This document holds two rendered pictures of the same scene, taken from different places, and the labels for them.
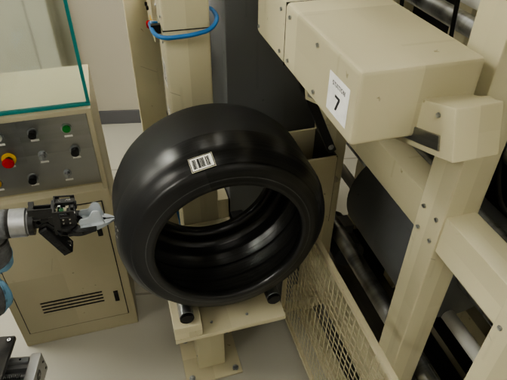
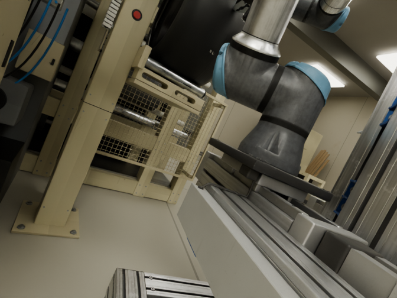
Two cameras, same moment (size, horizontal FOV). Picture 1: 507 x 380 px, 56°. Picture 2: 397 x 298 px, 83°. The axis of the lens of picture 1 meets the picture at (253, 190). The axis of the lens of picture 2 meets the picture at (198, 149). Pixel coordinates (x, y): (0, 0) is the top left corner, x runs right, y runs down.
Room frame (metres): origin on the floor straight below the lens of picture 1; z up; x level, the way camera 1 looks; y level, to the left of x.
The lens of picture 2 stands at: (1.15, 1.38, 0.72)
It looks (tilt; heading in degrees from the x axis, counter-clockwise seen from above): 5 degrees down; 254
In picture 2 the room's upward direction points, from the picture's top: 25 degrees clockwise
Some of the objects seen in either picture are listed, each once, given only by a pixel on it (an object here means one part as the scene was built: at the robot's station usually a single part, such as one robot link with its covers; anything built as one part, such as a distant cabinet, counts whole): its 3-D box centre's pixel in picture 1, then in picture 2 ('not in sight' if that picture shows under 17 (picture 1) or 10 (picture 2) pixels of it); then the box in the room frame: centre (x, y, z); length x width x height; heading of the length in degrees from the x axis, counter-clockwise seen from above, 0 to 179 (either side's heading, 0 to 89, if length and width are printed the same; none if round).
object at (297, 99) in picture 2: not in sight; (294, 97); (0.85, 0.90, 0.88); 0.13 x 0.12 x 0.14; 157
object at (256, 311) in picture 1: (219, 287); (158, 94); (1.12, 0.11, 0.80); 0.37 x 0.36 x 0.02; 107
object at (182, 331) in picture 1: (179, 289); (169, 90); (1.08, 0.25, 0.84); 0.36 x 0.09 x 0.06; 17
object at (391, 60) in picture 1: (345, 41); not in sight; (1.08, -0.21, 1.71); 0.61 x 0.25 x 0.15; 17
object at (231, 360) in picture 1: (209, 353); (50, 217); (1.35, 0.21, 0.01); 0.27 x 0.27 x 0.02; 17
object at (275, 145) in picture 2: not in sight; (275, 143); (0.84, 0.90, 0.77); 0.15 x 0.15 x 0.10
